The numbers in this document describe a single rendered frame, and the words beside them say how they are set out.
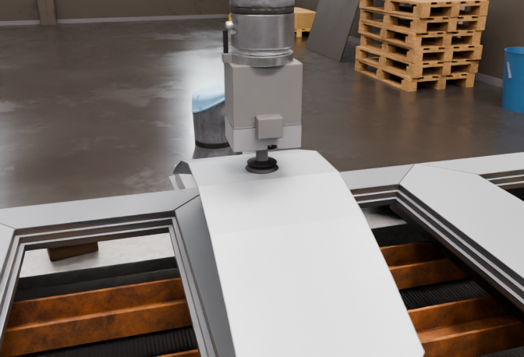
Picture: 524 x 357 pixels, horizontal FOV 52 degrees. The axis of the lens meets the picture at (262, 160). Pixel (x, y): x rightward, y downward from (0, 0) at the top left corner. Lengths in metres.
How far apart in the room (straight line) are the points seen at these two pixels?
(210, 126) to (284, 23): 0.78
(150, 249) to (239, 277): 0.67
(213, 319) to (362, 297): 0.21
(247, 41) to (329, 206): 0.21
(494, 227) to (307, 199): 0.43
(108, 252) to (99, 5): 10.95
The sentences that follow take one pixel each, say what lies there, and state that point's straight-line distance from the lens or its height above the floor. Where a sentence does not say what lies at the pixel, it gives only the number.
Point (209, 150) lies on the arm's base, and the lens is 1.40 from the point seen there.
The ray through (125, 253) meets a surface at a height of 0.68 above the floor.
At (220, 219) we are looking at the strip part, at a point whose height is 1.00.
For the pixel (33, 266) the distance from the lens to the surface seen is 1.22.
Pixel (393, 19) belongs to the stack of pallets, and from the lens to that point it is 6.01.
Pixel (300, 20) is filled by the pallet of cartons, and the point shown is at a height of 0.27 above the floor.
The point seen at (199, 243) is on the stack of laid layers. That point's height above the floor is 0.85.
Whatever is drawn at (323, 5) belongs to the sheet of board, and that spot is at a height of 0.62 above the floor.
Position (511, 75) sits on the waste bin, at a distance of 5.19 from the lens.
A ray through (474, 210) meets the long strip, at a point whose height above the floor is 0.85.
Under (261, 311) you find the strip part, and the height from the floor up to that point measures 0.95.
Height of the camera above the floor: 1.27
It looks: 21 degrees down
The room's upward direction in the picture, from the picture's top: straight up
